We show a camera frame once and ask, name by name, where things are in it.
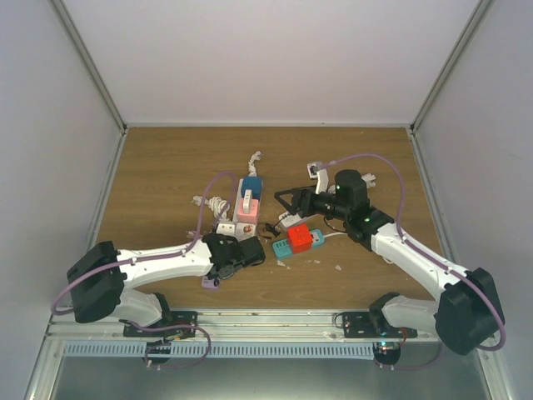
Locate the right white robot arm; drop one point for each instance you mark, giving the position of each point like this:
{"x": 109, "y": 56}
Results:
{"x": 465, "y": 308}

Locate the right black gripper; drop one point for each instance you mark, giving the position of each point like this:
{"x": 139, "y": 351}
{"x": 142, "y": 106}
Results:
{"x": 296, "y": 206}

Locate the blue cube socket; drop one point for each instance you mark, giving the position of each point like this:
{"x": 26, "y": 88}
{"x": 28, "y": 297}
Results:
{"x": 254, "y": 184}

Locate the white cube socket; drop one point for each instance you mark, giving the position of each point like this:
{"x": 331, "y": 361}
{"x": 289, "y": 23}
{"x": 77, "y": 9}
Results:
{"x": 245, "y": 230}

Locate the long white power strip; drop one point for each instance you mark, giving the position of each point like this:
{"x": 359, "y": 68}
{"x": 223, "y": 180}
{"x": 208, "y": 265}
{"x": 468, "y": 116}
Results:
{"x": 239, "y": 216}

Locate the white power strip green ports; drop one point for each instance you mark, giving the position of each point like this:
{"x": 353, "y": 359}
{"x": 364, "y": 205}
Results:
{"x": 287, "y": 220}

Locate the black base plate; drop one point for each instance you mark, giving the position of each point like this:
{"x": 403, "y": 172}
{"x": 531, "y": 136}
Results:
{"x": 358, "y": 325}
{"x": 177, "y": 327}

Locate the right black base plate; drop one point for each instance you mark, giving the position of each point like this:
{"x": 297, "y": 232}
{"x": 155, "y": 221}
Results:
{"x": 358, "y": 325}

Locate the small white adapter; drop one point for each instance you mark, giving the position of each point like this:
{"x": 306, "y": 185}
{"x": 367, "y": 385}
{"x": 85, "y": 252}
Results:
{"x": 247, "y": 201}

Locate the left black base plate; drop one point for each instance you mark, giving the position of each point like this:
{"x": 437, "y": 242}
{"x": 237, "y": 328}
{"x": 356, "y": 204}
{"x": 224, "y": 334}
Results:
{"x": 177, "y": 327}

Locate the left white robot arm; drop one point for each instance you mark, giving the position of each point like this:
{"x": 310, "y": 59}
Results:
{"x": 104, "y": 282}

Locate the aluminium front rail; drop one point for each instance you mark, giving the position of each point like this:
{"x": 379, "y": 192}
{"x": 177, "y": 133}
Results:
{"x": 233, "y": 325}

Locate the small white usb charger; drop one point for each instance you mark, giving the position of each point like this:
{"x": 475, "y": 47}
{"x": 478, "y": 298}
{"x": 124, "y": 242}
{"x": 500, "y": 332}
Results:
{"x": 226, "y": 228}

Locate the black charger with cable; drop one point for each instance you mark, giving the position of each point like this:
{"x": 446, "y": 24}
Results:
{"x": 270, "y": 231}

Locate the grey slotted cable duct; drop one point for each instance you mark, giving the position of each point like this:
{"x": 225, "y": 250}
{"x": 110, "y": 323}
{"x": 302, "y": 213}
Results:
{"x": 314, "y": 350}

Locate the purple power strip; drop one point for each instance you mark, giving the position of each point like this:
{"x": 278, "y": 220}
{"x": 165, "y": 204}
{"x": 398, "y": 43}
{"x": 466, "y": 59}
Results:
{"x": 210, "y": 283}

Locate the red cube socket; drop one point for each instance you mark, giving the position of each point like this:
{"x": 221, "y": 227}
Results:
{"x": 300, "y": 238}

